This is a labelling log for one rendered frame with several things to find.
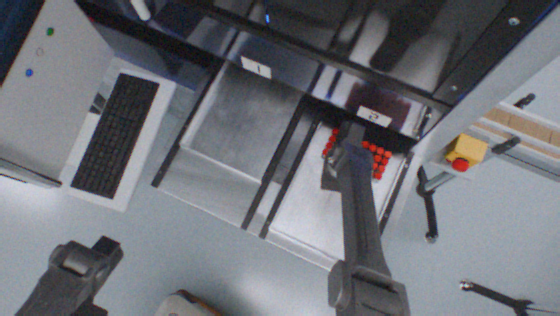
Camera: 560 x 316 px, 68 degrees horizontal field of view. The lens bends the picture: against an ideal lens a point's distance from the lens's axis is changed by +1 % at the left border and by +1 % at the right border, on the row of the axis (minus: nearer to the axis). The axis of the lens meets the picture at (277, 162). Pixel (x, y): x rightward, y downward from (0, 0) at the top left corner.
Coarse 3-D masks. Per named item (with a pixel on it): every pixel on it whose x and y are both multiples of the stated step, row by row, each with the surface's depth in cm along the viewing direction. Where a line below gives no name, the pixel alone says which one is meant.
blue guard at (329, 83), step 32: (96, 0) 118; (128, 0) 108; (160, 0) 100; (192, 32) 109; (224, 32) 101; (288, 64) 101; (320, 64) 94; (320, 96) 110; (352, 96) 102; (384, 96) 95; (416, 128) 102
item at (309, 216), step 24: (312, 144) 119; (312, 168) 118; (288, 192) 113; (312, 192) 116; (336, 192) 116; (384, 192) 115; (288, 216) 114; (312, 216) 114; (336, 216) 114; (312, 240) 112; (336, 240) 112
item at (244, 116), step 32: (224, 64) 124; (224, 96) 124; (256, 96) 124; (288, 96) 123; (192, 128) 121; (224, 128) 121; (256, 128) 121; (288, 128) 121; (224, 160) 119; (256, 160) 119
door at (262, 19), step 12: (204, 0) 93; (216, 0) 91; (228, 0) 88; (240, 0) 86; (252, 0) 84; (264, 0) 82; (228, 12) 93; (240, 12) 91; (252, 12) 88; (264, 12) 86; (264, 24) 91
